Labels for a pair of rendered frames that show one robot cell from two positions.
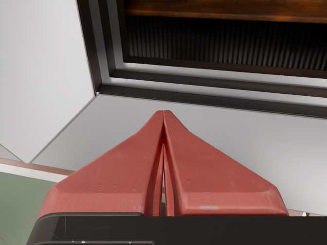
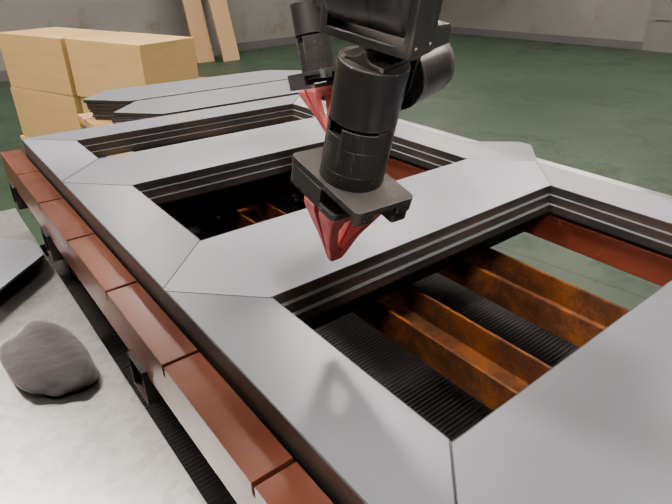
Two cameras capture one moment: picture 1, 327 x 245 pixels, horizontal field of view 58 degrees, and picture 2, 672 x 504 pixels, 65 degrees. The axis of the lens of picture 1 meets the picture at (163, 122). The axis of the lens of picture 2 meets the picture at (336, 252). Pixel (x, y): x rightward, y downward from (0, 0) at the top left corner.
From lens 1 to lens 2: 0.52 m
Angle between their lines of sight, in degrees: 78
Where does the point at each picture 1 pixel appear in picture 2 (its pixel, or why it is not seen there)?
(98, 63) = (285, 300)
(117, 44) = (298, 312)
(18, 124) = (205, 279)
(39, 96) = (243, 281)
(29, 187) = not seen: outside the picture
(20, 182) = not seen: outside the picture
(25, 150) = (179, 286)
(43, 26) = (293, 273)
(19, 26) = (283, 267)
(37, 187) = not seen: outside the picture
